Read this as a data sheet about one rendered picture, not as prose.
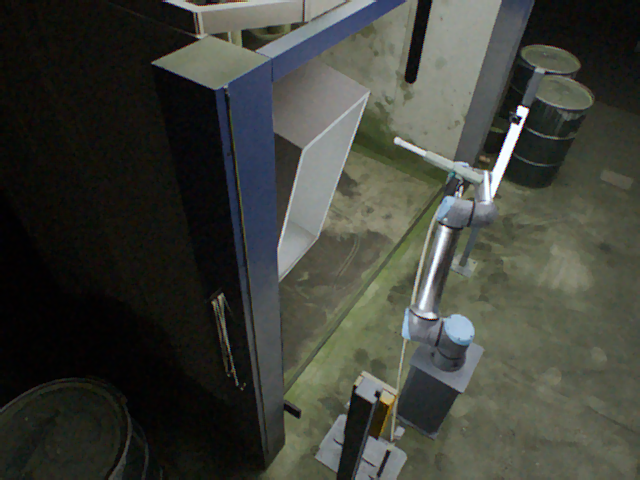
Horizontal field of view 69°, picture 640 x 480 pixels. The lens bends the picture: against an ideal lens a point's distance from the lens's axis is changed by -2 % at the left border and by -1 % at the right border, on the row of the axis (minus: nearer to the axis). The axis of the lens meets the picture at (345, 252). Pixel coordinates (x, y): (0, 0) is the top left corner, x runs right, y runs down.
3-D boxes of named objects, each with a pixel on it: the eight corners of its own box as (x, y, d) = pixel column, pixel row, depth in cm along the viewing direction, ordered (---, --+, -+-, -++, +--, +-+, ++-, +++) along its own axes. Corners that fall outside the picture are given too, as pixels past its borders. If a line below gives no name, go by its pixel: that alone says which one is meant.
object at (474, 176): (463, 216, 232) (486, 175, 231) (463, 215, 228) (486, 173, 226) (378, 174, 244) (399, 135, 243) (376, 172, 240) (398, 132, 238)
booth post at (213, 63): (266, 471, 260) (214, 90, 92) (240, 452, 266) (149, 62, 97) (285, 444, 271) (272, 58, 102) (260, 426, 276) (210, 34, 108)
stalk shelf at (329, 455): (314, 458, 192) (314, 457, 191) (343, 414, 206) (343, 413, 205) (379, 503, 183) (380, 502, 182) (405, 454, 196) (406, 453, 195)
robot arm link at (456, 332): (465, 362, 232) (475, 343, 219) (431, 352, 234) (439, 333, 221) (468, 337, 242) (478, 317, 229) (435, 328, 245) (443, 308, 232)
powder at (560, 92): (529, 73, 426) (529, 72, 425) (590, 86, 418) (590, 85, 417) (527, 101, 390) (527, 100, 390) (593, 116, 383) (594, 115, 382)
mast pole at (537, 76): (457, 265, 376) (534, 70, 255) (460, 261, 379) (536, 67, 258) (463, 268, 374) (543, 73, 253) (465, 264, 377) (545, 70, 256)
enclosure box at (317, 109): (219, 266, 287) (233, 106, 194) (275, 211, 325) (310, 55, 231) (265, 297, 283) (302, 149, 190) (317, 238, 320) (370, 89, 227)
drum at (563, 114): (497, 149, 491) (528, 69, 426) (553, 163, 483) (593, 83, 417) (493, 182, 452) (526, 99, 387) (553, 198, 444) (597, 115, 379)
